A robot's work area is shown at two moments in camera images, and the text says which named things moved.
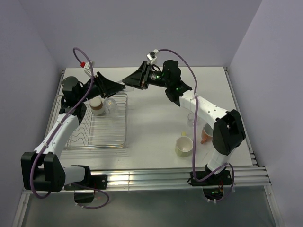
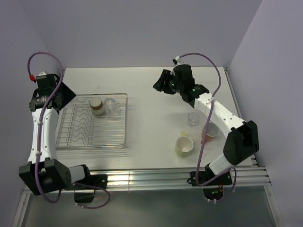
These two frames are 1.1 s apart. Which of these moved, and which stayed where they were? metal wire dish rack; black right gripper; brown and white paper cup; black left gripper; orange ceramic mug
Moved: black left gripper; black right gripper
Stayed: brown and white paper cup; metal wire dish rack; orange ceramic mug
